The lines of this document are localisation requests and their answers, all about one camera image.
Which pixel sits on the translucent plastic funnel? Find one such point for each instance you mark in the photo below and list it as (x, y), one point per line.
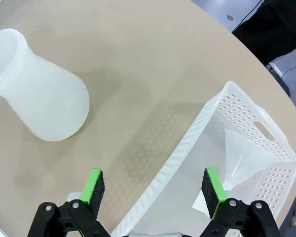
(244, 158)

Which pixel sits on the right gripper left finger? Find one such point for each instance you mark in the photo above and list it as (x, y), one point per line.
(92, 187)

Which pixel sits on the white flask stopper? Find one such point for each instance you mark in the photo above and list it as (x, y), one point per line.
(72, 196)

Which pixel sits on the person in black clothing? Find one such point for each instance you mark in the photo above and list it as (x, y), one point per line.
(273, 29)

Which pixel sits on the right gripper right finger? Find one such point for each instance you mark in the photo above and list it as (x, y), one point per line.
(213, 190)

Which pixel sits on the grey furniture base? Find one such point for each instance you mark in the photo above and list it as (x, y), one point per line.
(277, 70)

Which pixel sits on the translucent plastic conical flask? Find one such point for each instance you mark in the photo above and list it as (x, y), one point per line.
(47, 98)

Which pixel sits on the white perforated plastic basket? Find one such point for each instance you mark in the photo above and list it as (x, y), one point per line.
(167, 212)

